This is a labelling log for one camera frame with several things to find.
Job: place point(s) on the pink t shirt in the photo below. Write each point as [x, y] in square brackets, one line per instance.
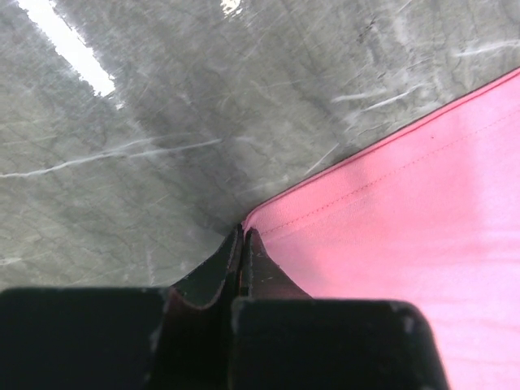
[428, 215]

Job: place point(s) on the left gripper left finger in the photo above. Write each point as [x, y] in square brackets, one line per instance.
[123, 338]

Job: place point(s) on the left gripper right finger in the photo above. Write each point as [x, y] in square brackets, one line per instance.
[282, 338]

